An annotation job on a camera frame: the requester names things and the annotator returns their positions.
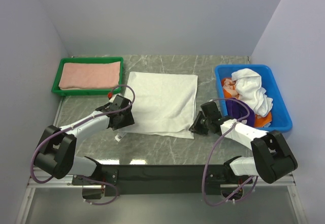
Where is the green plastic tray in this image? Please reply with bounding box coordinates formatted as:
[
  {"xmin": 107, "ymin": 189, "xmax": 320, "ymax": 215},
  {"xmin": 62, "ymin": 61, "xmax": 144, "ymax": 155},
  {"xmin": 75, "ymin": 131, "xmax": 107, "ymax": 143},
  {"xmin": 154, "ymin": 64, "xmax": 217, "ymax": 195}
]
[{"xmin": 52, "ymin": 57, "xmax": 123, "ymax": 96}]

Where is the blue plastic bin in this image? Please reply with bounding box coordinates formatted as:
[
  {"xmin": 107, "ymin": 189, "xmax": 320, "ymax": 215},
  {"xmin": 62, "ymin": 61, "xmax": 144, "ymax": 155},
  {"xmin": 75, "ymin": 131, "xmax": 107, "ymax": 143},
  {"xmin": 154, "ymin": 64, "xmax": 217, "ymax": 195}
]
[{"xmin": 214, "ymin": 64, "xmax": 293, "ymax": 133}]

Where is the orange towel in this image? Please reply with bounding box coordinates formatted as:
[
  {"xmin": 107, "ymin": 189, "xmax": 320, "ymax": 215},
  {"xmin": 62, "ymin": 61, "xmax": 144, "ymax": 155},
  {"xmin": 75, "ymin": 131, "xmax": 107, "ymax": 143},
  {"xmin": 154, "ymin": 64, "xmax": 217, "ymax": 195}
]
[{"xmin": 221, "ymin": 78, "xmax": 239, "ymax": 99}]

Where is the white crumpled towel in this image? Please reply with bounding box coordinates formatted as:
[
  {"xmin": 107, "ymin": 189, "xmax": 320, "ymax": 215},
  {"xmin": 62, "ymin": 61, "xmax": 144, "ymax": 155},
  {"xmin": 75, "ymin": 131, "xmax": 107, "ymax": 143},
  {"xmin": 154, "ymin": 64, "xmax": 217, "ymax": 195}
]
[{"xmin": 232, "ymin": 68, "xmax": 273, "ymax": 117}]

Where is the aluminium frame rail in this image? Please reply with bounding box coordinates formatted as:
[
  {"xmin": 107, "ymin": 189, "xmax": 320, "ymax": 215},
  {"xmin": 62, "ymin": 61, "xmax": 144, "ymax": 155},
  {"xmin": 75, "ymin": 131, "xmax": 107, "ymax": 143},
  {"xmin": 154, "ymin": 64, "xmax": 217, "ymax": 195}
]
[{"xmin": 16, "ymin": 165, "xmax": 307, "ymax": 223}]

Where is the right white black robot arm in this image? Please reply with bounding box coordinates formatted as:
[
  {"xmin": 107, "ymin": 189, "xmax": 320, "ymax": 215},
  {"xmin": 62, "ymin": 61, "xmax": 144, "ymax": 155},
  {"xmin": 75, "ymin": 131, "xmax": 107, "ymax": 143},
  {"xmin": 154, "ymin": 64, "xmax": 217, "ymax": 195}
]
[{"xmin": 189, "ymin": 101, "xmax": 298, "ymax": 184}]

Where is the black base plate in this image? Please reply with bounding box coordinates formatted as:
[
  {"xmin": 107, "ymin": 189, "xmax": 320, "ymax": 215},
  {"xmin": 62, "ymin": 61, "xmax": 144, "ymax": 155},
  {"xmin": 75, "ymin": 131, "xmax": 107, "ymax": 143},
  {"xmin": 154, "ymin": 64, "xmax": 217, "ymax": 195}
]
[{"xmin": 72, "ymin": 165, "xmax": 249, "ymax": 195}]

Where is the purple towel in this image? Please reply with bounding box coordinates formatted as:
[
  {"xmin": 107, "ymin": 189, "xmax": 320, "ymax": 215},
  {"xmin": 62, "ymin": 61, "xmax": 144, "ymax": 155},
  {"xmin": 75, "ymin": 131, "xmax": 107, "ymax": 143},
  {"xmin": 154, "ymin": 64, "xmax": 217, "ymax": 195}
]
[{"xmin": 225, "ymin": 99, "xmax": 255, "ymax": 127}]

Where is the pink towel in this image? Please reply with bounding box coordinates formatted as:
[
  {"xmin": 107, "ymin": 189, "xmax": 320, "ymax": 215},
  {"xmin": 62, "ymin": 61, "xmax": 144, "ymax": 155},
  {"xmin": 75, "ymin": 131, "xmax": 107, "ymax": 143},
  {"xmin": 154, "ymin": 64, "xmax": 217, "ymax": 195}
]
[{"xmin": 58, "ymin": 61, "xmax": 121, "ymax": 90}]

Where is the large white waffle towel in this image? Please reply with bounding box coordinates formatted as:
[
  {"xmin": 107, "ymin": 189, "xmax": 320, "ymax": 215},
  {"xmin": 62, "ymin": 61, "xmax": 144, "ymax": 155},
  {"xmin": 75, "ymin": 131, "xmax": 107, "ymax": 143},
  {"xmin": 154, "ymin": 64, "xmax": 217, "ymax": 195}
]
[{"xmin": 119, "ymin": 72, "xmax": 198, "ymax": 139}]

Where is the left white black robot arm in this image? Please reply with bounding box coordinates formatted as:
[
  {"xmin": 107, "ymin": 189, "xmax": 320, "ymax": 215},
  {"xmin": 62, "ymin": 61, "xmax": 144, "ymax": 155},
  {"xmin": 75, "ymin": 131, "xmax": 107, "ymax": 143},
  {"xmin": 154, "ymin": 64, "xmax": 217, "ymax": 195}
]
[{"xmin": 30, "ymin": 94, "xmax": 135, "ymax": 184}]

